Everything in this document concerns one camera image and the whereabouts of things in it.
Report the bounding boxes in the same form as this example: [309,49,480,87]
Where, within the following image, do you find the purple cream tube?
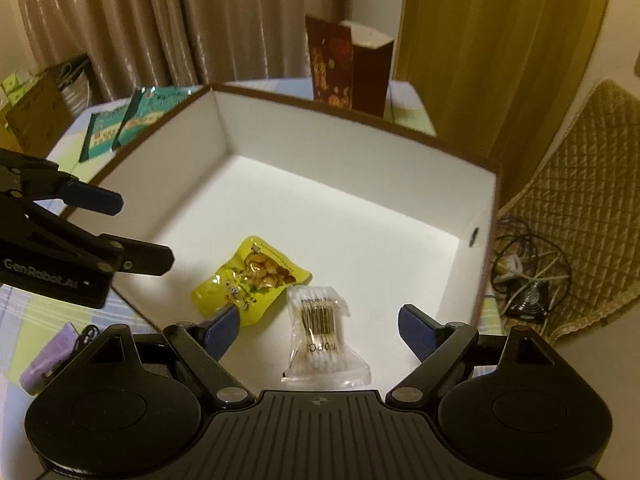
[20,323,79,396]

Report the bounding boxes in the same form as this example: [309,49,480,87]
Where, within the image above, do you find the yellow snack packet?
[191,236,311,327]

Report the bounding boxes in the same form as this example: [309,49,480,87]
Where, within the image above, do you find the wooden cotton swab bag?
[281,285,371,390]

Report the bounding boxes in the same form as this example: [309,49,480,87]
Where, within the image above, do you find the brown cardboard carton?
[6,75,74,158]

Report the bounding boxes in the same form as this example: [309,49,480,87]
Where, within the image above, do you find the checked tablecloth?
[0,77,501,461]

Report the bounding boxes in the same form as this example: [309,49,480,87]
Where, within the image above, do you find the green packet front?
[79,104,129,162]

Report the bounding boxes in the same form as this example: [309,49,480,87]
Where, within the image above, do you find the green packet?
[79,104,129,162]
[112,86,200,150]

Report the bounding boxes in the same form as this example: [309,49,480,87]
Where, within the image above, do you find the green packet rear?
[112,86,200,150]

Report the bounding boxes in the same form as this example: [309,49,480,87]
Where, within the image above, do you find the brown cardboard storage box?
[60,82,502,396]

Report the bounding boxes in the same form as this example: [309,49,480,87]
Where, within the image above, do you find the beige curtain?
[17,0,349,100]

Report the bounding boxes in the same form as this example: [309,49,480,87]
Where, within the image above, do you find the quilted tan chair cushion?
[502,79,639,344]

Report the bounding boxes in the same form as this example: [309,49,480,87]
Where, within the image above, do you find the dark red gift bag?
[305,15,394,117]

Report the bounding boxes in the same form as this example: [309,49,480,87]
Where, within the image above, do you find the black USB cable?
[74,324,101,356]

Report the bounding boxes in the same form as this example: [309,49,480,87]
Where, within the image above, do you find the tangled cables on floor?
[490,216,574,323]

